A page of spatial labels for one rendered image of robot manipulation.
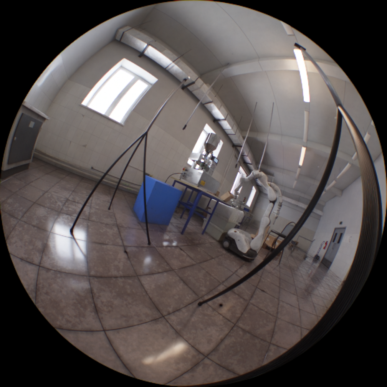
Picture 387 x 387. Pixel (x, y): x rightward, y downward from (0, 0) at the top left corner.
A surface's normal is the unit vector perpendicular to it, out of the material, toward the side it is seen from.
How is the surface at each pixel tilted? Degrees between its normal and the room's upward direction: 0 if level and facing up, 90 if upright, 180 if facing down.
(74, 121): 90
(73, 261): 0
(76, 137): 90
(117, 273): 0
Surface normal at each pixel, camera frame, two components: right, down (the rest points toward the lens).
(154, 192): 0.66, 0.31
